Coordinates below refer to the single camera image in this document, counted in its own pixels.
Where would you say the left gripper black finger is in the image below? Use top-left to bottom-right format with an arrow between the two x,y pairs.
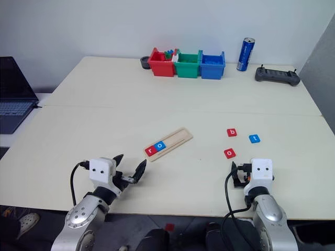
112,154 -> 124,169
132,159 -> 147,184

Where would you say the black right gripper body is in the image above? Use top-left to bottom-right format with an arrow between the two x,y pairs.
233,164 -> 252,188

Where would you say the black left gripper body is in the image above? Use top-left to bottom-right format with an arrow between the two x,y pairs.
111,169 -> 137,191

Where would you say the blue letter tile o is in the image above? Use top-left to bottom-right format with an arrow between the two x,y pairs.
153,141 -> 168,153

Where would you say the wooden letter tray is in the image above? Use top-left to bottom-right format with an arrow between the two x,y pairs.
143,127 -> 194,163

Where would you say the dark rounded shape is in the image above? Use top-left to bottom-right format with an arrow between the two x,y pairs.
136,227 -> 171,251
205,221 -> 260,251

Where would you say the blue plastic bin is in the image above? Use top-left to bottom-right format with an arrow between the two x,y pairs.
200,50 -> 226,80

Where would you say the dark round holder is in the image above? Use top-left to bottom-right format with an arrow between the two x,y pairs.
140,55 -> 152,71

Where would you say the grey handheld controller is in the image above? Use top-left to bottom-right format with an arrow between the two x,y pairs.
255,64 -> 301,86

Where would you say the red plastic bin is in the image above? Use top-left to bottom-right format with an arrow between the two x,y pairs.
148,47 -> 176,77

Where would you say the white perforated shoe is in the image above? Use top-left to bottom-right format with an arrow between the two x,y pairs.
17,212 -> 40,240

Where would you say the green plastic bin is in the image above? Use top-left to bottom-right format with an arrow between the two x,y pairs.
173,49 -> 203,78

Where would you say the blue drink can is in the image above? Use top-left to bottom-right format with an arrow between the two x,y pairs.
237,37 -> 255,72

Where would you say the grey partition panel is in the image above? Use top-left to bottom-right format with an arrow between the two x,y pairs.
298,20 -> 335,121

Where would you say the dark laptop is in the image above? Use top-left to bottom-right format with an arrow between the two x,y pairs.
0,56 -> 40,135

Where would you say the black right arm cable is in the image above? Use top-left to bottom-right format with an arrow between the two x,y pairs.
221,162 -> 253,251

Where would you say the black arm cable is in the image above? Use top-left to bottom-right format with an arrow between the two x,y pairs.
221,162 -> 253,251
70,161 -> 91,207

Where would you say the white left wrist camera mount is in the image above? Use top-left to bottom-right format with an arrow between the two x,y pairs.
88,157 -> 122,196

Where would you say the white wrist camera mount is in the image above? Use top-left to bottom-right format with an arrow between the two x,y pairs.
248,157 -> 274,193
88,157 -> 122,196

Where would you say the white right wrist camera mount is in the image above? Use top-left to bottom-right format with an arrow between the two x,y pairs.
248,157 -> 274,193

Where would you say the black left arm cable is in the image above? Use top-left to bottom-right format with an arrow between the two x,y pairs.
70,161 -> 91,207

